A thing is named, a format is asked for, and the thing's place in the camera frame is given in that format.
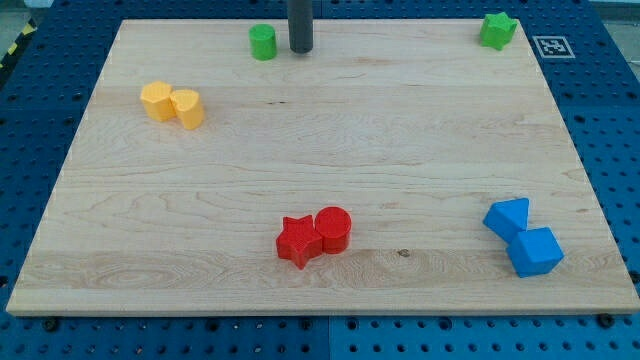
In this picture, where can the green cylinder block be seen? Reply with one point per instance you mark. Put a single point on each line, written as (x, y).
(263, 44)

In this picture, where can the light wooden board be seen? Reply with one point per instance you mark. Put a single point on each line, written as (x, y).
(411, 126)

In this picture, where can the red cylinder block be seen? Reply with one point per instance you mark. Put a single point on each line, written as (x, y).
(334, 225)

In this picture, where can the red star block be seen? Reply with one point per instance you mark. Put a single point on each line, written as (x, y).
(299, 241)

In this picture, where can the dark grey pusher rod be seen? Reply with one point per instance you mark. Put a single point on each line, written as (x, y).
(300, 25)

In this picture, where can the yellow hexagon block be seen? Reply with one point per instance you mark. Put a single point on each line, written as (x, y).
(155, 98)

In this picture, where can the blue triangle block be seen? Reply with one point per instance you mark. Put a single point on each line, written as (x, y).
(508, 218)

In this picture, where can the blue cube block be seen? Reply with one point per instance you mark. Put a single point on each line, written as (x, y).
(534, 252)

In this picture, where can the green star block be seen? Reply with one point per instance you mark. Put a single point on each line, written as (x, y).
(497, 30)

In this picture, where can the white fiducial marker tag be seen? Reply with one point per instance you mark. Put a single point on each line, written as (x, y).
(553, 47)

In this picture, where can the black bolt left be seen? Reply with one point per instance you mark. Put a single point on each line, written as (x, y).
(50, 324)

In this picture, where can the black bolt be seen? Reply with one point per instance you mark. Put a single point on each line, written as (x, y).
(50, 324)
(605, 320)

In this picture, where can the black bolt right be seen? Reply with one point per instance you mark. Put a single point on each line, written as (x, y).
(605, 320)

